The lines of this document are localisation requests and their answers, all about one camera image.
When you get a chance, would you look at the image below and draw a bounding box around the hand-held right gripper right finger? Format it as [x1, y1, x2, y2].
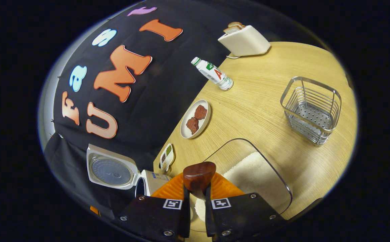
[205, 172, 288, 241]

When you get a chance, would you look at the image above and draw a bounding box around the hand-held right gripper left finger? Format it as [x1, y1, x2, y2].
[114, 172, 190, 241]

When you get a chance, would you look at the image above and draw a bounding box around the white rice cooker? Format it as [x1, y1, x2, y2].
[87, 144, 172, 199]

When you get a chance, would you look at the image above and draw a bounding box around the dark wooden spoon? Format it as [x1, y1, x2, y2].
[183, 162, 216, 202]

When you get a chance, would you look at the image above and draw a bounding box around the metal wire chopstick holder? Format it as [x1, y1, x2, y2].
[280, 76, 342, 146]

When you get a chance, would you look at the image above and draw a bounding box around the clear glass rice tray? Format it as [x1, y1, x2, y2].
[190, 138, 293, 232]

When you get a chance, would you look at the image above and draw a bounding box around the small white seasoning dish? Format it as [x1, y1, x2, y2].
[160, 143, 175, 172]

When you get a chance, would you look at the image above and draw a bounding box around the round cream plate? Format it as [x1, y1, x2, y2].
[180, 99, 211, 139]

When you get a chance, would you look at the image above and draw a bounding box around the brown meat piece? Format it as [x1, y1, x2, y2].
[186, 117, 200, 135]
[194, 105, 208, 120]

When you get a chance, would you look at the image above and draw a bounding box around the black backdrop cloth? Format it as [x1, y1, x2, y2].
[44, 0, 272, 219]

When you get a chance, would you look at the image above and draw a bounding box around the white drink bottle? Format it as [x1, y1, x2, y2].
[191, 57, 234, 91]

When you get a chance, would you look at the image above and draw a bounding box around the cream toaster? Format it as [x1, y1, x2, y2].
[218, 25, 271, 57]

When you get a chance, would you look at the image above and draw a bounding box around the toast bread slice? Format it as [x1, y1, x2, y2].
[223, 22, 246, 34]

